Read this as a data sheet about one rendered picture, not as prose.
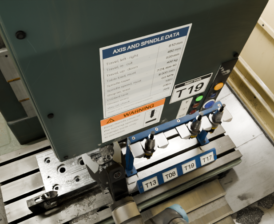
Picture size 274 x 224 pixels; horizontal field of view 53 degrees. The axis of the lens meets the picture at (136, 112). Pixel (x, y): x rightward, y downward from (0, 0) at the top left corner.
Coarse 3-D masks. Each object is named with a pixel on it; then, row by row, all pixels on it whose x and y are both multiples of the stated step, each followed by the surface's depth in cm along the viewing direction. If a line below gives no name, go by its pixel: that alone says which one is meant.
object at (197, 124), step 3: (195, 120) 114; (198, 120) 113; (201, 120) 113; (192, 123) 117; (195, 123) 115; (198, 123) 114; (201, 123) 115; (192, 126) 117; (195, 126) 116; (198, 126) 115; (192, 129) 118; (195, 129) 117; (198, 129) 117
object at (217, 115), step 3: (216, 111) 118; (219, 111) 116; (222, 111) 116; (213, 114) 120; (216, 114) 118; (219, 114) 117; (222, 114) 117; (213, 117) 120; (216, 117) 119; (219, 117) 118; (213, 120) 121; (216, 120) 120; (219, 120) 120
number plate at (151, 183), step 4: (156, 176) 134; (148, 180) 132; (152, 180) 133; (156, 180) 134; (144, 184) 132; (148, 184) 133; (152, 184) 134; (156, 184) 135; (144, 188) 133; (148, 188) 134
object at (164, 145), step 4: (160, 132) 117; (156, 136) 116; (160, 136) 116; (164, 136) 116; (156, 140) 115; (160, 140) 115; (164, 140) 115; (160, 144) 114; (164, 144) 114; (168, 144) 115
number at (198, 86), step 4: (204, 80) 63; (192, 84) 62; (196, 84) 63; (200, 84) 64; (204, 84) 65; (188, 88) 63; (192, 88) 64; (196, 88) 64; (200, 88) 65; (188, 92) 64; (192, 92) 65; (184, 96) 65
